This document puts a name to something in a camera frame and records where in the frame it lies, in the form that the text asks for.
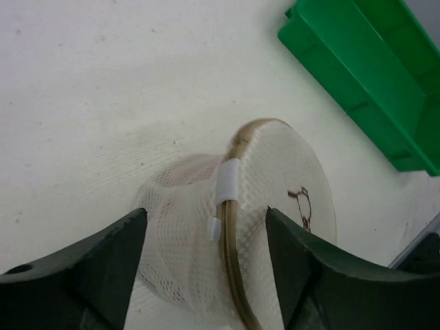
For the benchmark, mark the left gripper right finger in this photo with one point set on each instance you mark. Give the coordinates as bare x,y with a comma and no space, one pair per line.
321,286

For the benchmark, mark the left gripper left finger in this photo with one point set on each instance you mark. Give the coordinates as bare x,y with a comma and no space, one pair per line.
86,285

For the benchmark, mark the white mesh laundry bag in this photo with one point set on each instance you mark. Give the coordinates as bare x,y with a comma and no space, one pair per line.
206,246

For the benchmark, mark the green plastic tray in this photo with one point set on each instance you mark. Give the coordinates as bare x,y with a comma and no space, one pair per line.
378,63

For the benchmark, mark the aluminium mounting rail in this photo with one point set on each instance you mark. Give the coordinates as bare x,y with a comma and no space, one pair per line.
421,256

